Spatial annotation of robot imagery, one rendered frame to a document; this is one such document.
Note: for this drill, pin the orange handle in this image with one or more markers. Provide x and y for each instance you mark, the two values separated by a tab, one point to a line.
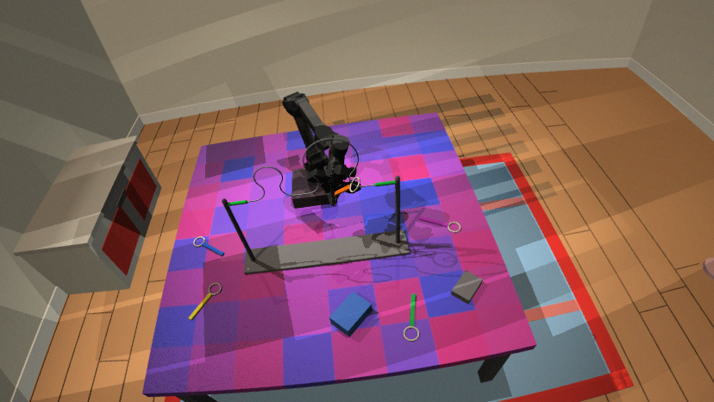
348	187

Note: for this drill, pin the green flat bar with grey loop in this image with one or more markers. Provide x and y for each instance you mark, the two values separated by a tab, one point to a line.
412	318

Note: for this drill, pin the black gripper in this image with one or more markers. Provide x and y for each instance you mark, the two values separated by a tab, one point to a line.
331	183

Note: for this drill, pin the blue-handled metal ring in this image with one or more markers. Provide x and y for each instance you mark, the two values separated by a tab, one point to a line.
208	246

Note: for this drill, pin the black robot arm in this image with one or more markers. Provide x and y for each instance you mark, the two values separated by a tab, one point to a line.
306	119

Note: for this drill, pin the blue rectangular block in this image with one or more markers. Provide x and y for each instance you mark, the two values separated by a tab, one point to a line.
351	314

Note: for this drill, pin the yellow stick with grey loop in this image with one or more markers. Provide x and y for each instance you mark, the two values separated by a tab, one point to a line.
201	305

